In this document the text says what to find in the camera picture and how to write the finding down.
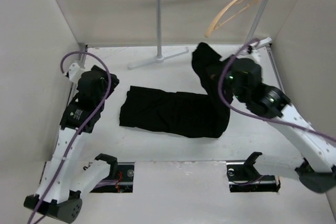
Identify black trousers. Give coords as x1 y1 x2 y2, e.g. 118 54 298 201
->
119 42 230 138

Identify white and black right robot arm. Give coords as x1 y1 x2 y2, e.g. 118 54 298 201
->
218 57 335 194

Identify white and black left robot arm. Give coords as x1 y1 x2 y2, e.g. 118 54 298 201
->
24 65 119 223

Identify beige plastic hanger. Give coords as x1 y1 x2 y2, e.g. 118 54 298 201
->
204 0 259 38

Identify white and silver clothes rack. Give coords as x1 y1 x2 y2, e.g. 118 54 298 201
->
128 0 269 70

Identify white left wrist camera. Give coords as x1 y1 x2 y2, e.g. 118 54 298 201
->
64 61 86 84

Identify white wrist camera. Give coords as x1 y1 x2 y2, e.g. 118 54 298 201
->
245 45 261 65
64 61 86 84

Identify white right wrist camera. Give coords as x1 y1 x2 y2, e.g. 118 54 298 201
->
245 45 261 65

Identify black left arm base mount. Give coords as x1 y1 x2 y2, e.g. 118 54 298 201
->
91 163 135 194

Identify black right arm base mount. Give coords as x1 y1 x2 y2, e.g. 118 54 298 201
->
226 161 281 193

